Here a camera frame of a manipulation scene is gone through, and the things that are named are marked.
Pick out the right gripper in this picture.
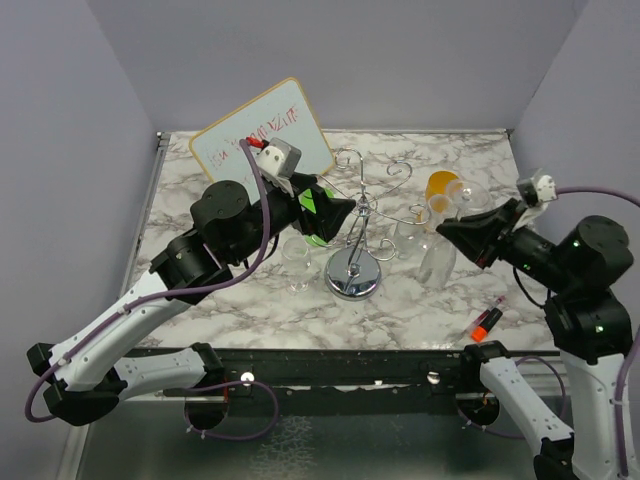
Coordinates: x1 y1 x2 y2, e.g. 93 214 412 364
439 193 576 289

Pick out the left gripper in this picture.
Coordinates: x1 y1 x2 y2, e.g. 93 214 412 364
229 172 356 265

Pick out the clear wine glass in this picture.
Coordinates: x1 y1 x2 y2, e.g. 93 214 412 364
281 237 311 294
417 179 492 289

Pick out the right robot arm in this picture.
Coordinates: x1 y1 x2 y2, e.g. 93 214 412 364
437 199 639 479

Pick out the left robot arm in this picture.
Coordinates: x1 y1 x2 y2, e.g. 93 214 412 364
27 174 356 426

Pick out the chrome wine glass rack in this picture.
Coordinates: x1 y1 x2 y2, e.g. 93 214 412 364
324 147 429 301

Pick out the green plastic goblet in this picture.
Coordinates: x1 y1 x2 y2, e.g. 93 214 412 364
299 189 334 249

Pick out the orange plastic cup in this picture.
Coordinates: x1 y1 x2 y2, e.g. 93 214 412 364
425 170 459 200

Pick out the red pen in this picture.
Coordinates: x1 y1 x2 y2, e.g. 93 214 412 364
463 295 506 335

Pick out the orange black marker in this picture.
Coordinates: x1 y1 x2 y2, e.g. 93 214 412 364
471 308 503 342

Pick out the small whiteboard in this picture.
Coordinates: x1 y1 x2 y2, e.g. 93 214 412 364
189 77 335 182

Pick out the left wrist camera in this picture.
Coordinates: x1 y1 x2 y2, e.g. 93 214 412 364
246 137 302 197

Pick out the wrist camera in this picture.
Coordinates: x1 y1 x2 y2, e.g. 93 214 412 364
246 137 302 197
514 169 558 230

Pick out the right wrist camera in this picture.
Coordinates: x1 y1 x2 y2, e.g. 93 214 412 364
514 169 558 230

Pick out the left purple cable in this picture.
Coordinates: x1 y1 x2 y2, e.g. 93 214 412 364
24 138 276 422

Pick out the purple cable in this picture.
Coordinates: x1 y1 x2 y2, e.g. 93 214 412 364
24 138 276 422
554 185 640 479

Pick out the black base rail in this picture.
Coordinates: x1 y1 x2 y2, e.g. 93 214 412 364
127 347 561 416

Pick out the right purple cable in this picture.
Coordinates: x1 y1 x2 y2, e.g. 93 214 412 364
554 185 640 479

